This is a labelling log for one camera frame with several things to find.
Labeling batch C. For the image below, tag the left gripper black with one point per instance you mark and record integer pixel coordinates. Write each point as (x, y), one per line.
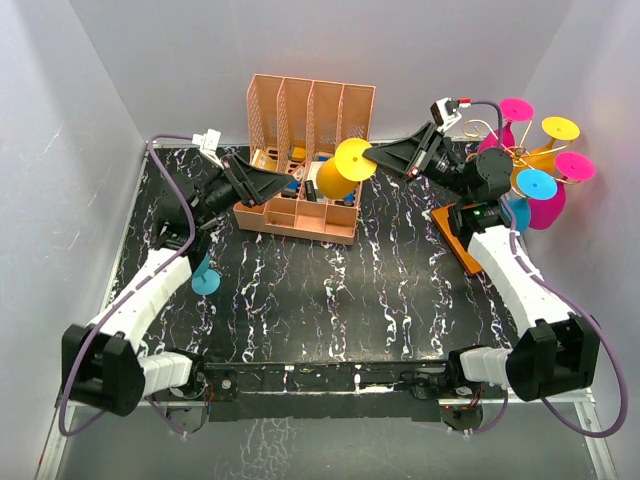
(256, 185)

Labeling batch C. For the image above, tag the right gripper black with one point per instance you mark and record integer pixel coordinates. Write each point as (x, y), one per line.
(410, 155)

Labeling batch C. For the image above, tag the yellow orange wine glass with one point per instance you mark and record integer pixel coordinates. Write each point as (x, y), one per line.
(341, 174)
(561, 131)

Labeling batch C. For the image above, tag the blue wine glass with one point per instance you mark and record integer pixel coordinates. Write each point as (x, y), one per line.
(535, 190)
(205, 280)

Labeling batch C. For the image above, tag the magenta wine glass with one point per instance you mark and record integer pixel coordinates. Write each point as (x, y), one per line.
(570, 168)
(514, 110)

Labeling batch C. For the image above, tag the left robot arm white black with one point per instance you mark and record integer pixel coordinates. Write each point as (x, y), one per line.
(100, 362)

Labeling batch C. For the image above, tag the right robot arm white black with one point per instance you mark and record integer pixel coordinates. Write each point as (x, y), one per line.
(558, 347)

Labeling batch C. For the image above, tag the wooden rack base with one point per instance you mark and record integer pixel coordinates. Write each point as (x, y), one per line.
(440, 217)

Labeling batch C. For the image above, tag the yellow spiral notebook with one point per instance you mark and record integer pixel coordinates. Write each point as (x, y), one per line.
(263, 161)

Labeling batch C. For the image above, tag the blue grey stamp left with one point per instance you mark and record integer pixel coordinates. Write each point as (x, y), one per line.
(291, 191)

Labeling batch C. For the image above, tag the blue grey stamp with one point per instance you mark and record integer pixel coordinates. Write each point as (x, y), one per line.
(350, 200)
(291, 191)

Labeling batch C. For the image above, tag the yellow grey eraser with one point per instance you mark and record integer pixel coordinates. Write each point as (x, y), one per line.
(297, 154)

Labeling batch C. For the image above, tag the black marker block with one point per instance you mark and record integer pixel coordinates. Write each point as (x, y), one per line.
(310, 191)

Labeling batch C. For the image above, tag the white paper box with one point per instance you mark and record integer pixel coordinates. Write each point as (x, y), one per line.
(312, 172)

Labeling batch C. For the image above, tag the peach plastic file organizer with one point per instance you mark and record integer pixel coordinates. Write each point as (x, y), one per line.
(317, 115)

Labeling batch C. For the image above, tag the blue grey stamp right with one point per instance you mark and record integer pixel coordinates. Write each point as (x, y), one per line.
(350, 200)

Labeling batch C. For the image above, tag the black front base bar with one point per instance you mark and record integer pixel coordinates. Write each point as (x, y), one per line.
(326, 390)

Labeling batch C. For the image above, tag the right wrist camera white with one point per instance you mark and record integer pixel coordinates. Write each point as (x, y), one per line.
(446, 112)

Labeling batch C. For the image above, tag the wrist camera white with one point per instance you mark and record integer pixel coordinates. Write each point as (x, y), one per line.
(446, 112)
(207, 144)

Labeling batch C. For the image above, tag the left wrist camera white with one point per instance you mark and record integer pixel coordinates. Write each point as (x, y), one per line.
(207, 144)

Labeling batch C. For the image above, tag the gold wire glass rack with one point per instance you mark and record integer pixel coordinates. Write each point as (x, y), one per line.
(472, 129)

